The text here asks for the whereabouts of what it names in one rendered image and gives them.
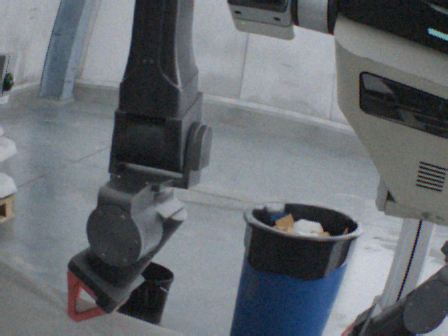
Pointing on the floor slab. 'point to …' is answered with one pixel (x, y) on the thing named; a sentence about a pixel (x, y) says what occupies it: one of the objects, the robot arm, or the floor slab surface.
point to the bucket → (149, 295)
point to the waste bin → (291, 270)
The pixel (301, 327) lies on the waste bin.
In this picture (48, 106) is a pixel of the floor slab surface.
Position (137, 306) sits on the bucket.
